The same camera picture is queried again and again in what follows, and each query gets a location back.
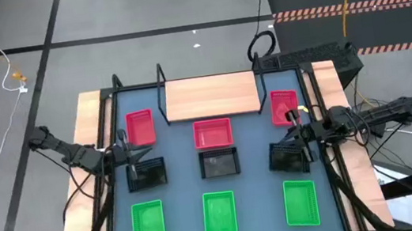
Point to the green plastic basket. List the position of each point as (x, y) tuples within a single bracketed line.
[(219, 214), (301, 202), (148, 224)]

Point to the small yellow tag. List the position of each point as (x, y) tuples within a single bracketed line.
[(303, 108)]

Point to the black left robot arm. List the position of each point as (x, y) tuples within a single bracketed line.
[(75, 154)]

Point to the white sheet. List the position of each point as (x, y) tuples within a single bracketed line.
[(401, 205)]

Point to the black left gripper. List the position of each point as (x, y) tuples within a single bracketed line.
[(120, 155)]

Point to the red plastic basket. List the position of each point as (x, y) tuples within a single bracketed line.
[(280, 103), (212, 134), (140, 128)]

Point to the black plastic basket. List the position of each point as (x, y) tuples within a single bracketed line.
[(219, 163), (152, 174), (287, 159)]

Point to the wooden shelf with black frame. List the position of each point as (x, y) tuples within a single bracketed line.
[(211, 95)]

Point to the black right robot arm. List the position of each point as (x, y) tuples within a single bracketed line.
[(385, 112)]

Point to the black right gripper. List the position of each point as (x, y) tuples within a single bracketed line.
[(313, 131)]

